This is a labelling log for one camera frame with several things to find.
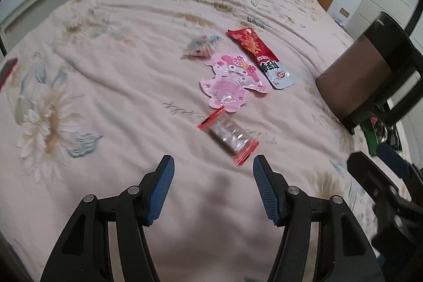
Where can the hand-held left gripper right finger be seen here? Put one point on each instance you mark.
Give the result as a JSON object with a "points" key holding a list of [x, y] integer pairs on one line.
{"points": [[267, 191]]}

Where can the white slatted cabinet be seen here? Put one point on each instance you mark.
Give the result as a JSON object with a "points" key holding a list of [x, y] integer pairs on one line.
{"points": [[49, 1]]}

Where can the brown and black electric kettle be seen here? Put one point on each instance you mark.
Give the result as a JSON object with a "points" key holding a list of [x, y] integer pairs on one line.
{"points": [[357, 77]]}

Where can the green tray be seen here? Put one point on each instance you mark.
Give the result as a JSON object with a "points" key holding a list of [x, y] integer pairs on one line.
{"points": [[371, 136]]}

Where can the small clear candy bag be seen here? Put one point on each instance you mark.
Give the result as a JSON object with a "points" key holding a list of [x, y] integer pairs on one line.
{"points": [[201, 47]]}

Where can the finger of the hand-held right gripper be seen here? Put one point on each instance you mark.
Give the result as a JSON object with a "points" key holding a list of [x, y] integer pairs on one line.
{"points": [[366, 169], [395, 161]]}

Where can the small bottles cluster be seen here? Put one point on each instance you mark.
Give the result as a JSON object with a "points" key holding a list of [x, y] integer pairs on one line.
{"points": [[338, 22]]}

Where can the red and white long packet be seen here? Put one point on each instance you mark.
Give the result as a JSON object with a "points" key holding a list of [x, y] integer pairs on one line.
{"points": [[256, 52]]}

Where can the clear red-ended candy packet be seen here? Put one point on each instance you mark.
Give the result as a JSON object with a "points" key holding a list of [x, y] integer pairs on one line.
{"points": [[228, 135]]}

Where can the black phone in red case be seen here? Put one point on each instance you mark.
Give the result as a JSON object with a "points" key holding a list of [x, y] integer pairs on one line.
{"points": [[6, 72]]}

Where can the wall switch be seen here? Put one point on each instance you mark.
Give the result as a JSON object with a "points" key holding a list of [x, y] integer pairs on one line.
{"points": [[344, 12]]}

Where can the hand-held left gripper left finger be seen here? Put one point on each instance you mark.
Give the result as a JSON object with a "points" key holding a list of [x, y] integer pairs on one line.
{"points": [[161, 192]]}

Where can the pink cartoon character packet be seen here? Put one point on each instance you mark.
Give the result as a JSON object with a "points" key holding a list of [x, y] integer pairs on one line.
{"points": [[231, 77]]}

